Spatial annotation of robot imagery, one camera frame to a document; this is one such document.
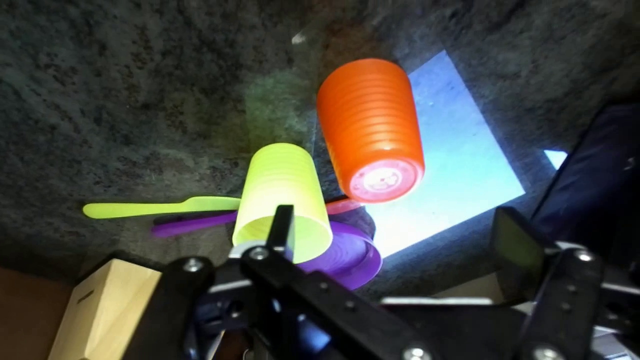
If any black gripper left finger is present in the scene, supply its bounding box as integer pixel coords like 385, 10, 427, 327
264, 202, 297, 260

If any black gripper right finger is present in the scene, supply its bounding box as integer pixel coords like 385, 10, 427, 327
489, 204, 547, 306

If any orange plastic cup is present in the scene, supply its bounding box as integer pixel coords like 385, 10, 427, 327
314, 56, 427, 205

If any green plastic cup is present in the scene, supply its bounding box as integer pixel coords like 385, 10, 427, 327
229, 140, 336, 266

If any purple plastic plate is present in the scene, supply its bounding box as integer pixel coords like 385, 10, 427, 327
295, 219, 384, 291

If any purple plastic utensil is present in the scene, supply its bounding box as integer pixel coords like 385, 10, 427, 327
150, 210, 239, 239

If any green plastic utensil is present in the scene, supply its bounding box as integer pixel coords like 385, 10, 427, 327
80, 193, 244, 222

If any light wooden knife block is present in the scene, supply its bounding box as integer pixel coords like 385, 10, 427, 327
46, 258, 163, 360

